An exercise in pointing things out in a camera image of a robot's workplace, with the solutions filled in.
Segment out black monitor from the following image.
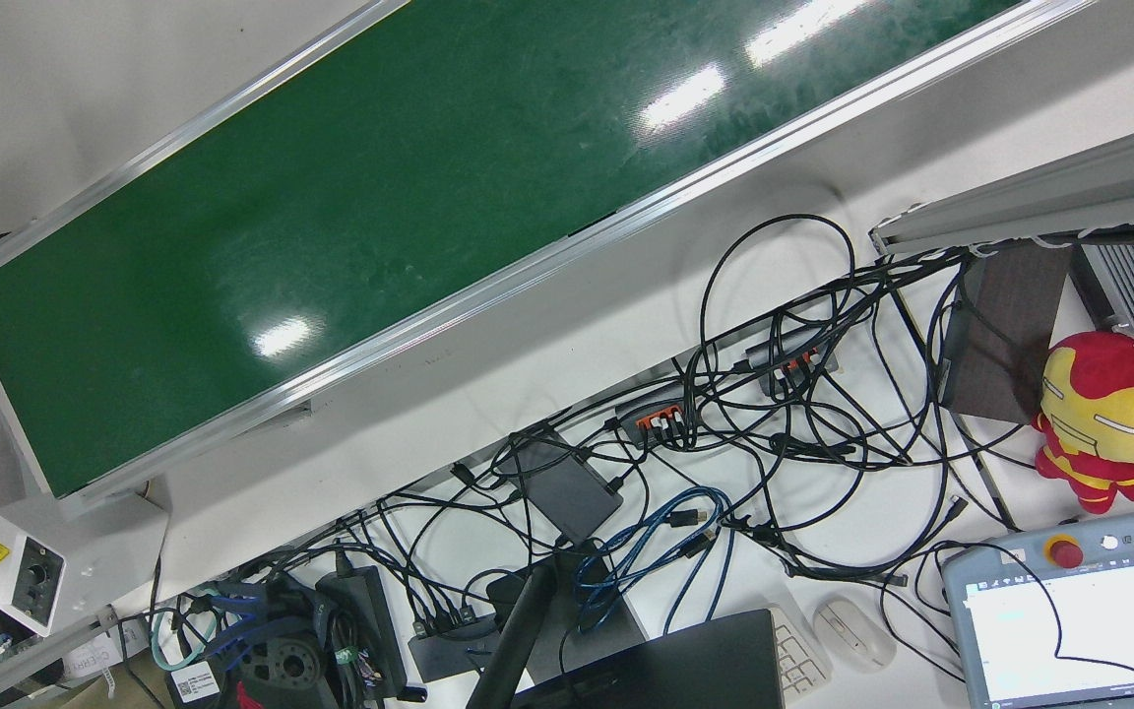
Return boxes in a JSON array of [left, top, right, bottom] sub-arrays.
[[513, 609, 786, 709]]

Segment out black device with label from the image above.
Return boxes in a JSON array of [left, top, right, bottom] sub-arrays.
[[168, 576, 344, 709]]

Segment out aluminium profile post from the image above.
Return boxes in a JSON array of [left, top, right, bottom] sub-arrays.
[[870, 108, 1134, 260]]

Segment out blue cable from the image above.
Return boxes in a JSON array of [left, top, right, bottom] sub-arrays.
[[575, 486, 737, 633]]

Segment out grey teach pendant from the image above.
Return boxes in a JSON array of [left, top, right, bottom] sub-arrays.
[[941, 509, 1134, 709]]

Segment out white conveyor control box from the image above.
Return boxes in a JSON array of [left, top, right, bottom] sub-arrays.
[[0, 492, 170, 637]]

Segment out red yellow plush toy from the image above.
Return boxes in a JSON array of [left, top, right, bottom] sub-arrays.
[[1033, 332, 1134, 516]]

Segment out dark grey flat box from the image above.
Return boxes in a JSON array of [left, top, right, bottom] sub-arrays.
[[493, 428, 625, 545]]

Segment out green belt conveyor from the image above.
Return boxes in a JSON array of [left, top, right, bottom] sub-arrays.
[[0, 0, 1109, 525]]

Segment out black pendant cable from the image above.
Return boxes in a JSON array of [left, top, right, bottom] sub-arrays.
[[941, 540, 1134, 708]]

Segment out black monitor stand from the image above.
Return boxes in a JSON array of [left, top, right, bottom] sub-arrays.
[[466, 551, 590, 709]]

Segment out black docking hub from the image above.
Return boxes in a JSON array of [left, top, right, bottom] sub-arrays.
[[408, 609, 501, 682]]

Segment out white computer mouse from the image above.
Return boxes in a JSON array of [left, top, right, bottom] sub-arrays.
[[813, 598, 898, 675]]

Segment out black cable tangle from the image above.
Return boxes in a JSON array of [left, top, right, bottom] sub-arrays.
[[331, 246, 1031, 631]]

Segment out dark brown panel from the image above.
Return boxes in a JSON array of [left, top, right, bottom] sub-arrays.
[[939, 241, 1082, 426]]

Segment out white keyboard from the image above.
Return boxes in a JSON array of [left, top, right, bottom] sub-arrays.
[[769, 606, 835, 703]]

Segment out teal cable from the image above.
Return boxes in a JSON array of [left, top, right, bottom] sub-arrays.
[[148, 603, 235, 675]]

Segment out black power adapter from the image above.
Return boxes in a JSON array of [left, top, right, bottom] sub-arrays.
[[316, 564, 409, 692]]

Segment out black looped cable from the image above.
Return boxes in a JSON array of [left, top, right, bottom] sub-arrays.
[[699, 214, 859, 395]]

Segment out grey usb hub orange ports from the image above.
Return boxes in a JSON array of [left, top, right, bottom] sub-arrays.
[[614, 379, 698, 446], [744, 323, 841, 397]]

